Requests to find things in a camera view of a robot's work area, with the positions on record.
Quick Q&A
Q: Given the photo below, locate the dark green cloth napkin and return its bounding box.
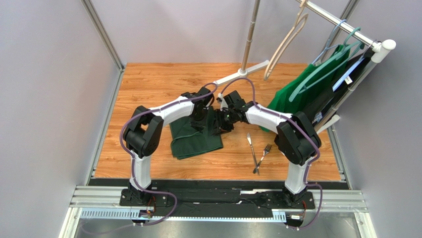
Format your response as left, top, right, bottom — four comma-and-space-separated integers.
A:
169, 106, 223, 160

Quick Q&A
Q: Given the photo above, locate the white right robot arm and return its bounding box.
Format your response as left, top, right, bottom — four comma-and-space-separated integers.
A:
212, 91, 321, 200

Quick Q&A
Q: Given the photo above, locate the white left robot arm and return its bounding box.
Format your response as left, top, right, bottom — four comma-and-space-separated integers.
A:
120, 87, 213, 200

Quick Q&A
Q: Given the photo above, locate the silver fork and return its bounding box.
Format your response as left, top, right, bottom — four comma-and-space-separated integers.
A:
253, 144, 272, 174

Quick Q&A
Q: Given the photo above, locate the beige clothes hanger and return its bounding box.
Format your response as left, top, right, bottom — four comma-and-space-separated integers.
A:
264, 0, 309, 81

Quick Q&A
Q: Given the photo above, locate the bright green t-shirt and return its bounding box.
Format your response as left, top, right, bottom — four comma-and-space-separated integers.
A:
267, 45, 350, 126

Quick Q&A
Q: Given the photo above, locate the metal rack upright pole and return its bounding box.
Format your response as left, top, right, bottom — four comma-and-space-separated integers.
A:
240, 0, 261, 70

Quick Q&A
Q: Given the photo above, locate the blue clothes hanger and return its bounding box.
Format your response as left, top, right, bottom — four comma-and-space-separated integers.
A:
312, 19, 347, 66

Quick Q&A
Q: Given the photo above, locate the black garment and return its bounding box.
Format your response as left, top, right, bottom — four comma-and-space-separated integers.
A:
301, 53, 373, 126

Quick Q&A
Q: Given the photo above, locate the teal clothes hanger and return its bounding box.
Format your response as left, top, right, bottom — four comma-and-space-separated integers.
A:
288, 27, 362, 102

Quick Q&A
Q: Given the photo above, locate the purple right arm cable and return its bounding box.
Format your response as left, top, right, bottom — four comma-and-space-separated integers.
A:
220, 77, 324, 231

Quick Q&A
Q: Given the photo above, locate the metal clothes rack rail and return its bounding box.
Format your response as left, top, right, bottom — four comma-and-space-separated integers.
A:
297, 0, 396, 63

